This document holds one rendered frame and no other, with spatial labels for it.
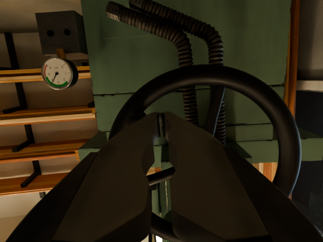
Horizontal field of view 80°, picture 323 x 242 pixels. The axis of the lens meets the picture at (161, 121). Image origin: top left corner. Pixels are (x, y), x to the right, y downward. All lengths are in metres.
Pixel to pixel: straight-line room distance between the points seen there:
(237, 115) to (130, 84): 0.26
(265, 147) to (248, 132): 0.06
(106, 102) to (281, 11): 0.42
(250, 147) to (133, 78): 0.32
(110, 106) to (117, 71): 0.08
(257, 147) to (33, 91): 3.08
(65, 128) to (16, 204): 1.48
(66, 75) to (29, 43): 2.88
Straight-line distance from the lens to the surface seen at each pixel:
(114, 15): 0.38
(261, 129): 0.52
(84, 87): 3.05
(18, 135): 3.53
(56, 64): 0.44
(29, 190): 3.16
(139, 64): 0.45
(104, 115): 0.48
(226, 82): 0.27
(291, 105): 2.05
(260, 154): 0.54
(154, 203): 0.97
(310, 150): 0.59
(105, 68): 0.47
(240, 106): 0.49
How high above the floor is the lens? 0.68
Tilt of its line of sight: 13 degrees up
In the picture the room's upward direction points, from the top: 177 degrees clockwise
